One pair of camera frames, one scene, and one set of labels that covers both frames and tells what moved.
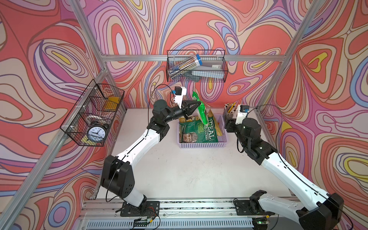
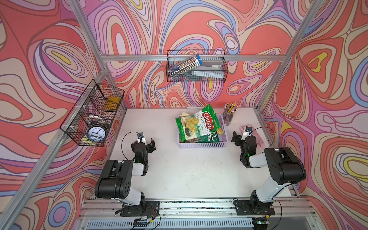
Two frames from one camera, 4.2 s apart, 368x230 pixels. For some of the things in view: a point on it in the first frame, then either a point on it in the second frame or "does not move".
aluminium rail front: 105,214 does not move
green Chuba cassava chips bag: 201,110 → 198,125
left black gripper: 184,111 → 152,147
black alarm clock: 96,132 does not move
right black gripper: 229,124 → 237,138
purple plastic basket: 221,143 does not move
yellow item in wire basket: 111,104 does not move
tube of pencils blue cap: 185,66 does not move
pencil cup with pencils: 229,110 does not move
